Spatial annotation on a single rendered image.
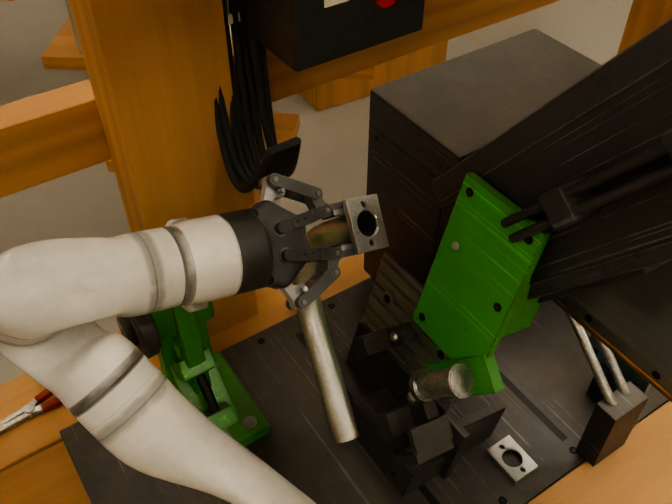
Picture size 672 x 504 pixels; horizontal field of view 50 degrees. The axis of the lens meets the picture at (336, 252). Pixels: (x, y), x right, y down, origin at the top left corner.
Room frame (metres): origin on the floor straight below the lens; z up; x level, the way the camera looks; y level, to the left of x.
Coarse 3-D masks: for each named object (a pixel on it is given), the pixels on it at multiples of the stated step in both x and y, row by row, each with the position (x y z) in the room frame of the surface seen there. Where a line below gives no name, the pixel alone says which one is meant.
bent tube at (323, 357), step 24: (360, 216) 0.55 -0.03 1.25; (312, 240) 0.56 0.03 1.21; (336, 240) 0.54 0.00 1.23; (360, 240) 0.51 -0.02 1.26; (384, 240) 0.53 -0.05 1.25; (312, 264) 0.56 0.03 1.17; (312, 312) 0.54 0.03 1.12; (312, 336) 0.52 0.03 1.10; (312, 360) 0.50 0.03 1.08; (336, 360) 0.50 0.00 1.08; (336, 384) 0.48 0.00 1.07; (336, 408) 0.46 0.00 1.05; (336, 432) 0.44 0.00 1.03
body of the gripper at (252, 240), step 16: (256, 208) 0.51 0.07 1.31; (272, 208) 0.51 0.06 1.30; (240, 224) 0.47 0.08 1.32; (256, 224) 0.48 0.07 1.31; (272, 224) 0.50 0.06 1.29; (240, 240) 0.45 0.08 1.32; (256, 240) 0.46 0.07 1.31; (272, 240) 0.49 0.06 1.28; (288, 240) 0.49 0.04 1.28; (304, 240) 0.50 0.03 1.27; (256, 256) 0.45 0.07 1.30; (272, 256) 0.46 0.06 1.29; (256, 272) 0.44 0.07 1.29; (272, 272) 0.46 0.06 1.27; (288, 272) 0.47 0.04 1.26; (240, 288) 0.43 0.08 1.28; (256, 288) 0.45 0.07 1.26; (272, 288) 0.46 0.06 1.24
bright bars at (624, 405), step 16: (592, 352) 0.53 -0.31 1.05; (608, 352) 0.54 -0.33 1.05; (592, 368) 0.52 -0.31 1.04; (608, 384) 0.51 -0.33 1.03; (624, 384) 0.51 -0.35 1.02; (608, 400) 0.49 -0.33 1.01; (624, 400) 0.50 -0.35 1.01; (640, 400) 0.50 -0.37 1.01; (592, 416) 0.49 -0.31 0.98; (608, 416) 0.48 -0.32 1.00; (624, 416) 0.48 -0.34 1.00; (592, 432) 0.48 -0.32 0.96; (608, 432) 0.47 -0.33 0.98; (624, 432) 0.49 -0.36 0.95; (576, 448) 0.49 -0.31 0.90; (592, 448) 0.48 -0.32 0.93; (608, 448) 0.48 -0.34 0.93; (592, 464) 0.47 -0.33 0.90
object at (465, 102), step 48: (480, 48) 0.93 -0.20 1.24; (528, 48) 0.92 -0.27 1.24; (384, 96) 0.80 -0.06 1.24; (432, 96) 0.80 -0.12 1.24; (480, 96) 0.80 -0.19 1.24; (528, 96) 0.80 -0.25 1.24; (384, 144) 0.79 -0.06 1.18; (432, 144) 0.71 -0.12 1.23; (480, 144) 0.70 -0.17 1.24; (384, 192) 0.78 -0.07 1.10; (432, 192) 0.70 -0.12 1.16; (432, 240) 0.69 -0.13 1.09
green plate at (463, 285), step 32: (480, 192) 0.58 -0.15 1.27; (448, 224) 0.59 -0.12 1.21; (480, 224) 0.56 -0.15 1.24; (448, 256) 0.57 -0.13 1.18; (480, 256) 0.54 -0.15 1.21; (512, 256) 0.52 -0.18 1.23; (448, 288) 0.55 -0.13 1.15; (480, 288) 0.53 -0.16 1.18; (512, 288) 0.50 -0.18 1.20; (416, 320) 0.57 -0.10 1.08; (448, 320) 0.54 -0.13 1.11; (480, 320) 0.51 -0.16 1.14; (512, 320) 0.52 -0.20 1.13; (448, 352) 0.52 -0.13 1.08; (480, 352) 0.49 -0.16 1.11
